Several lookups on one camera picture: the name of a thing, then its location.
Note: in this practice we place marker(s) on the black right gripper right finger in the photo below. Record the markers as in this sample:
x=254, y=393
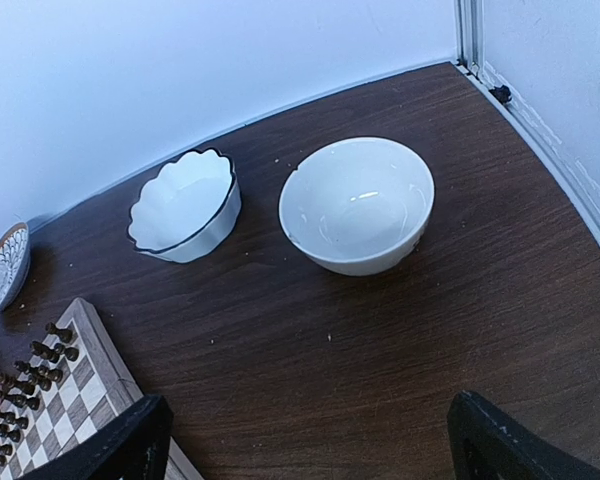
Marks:
x=486, y=443

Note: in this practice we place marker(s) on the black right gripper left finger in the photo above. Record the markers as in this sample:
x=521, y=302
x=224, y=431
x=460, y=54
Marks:
x=134, y=445

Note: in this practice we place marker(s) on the wooden chess board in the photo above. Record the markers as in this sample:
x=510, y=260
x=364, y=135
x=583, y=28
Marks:
x=48, y=408

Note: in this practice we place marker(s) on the dark pawn chess piece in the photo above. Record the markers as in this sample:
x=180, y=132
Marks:
x=70, y=353

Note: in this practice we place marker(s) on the dark rook chess piece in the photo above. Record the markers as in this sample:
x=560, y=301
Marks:
x=65, y=335

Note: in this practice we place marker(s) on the patterned ceramic plate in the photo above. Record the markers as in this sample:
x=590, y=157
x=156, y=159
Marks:
x=15, y=256

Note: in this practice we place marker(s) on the white scalloped bowl black rim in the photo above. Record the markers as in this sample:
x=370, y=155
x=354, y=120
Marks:
x=188, y=209

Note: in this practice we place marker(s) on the plain white round bowl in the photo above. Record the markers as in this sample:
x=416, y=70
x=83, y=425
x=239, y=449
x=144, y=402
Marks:
x=359, y=206

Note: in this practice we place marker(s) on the aluminium frame post right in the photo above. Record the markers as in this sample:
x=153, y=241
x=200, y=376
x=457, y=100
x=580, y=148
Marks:
x=470, y=32

